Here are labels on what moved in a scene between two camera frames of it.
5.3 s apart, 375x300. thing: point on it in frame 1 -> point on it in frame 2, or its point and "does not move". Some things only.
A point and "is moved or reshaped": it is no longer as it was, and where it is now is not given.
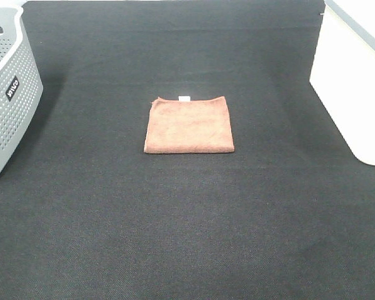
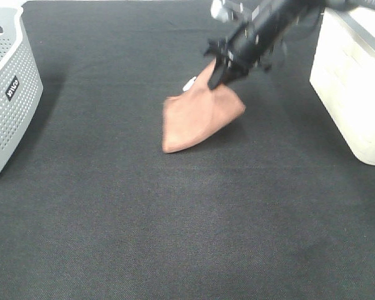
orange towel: (189, 126) is moved or reshaped
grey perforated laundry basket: (15, 87) does not move
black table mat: (83, 213) does not move
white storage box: (349, 74) does not move
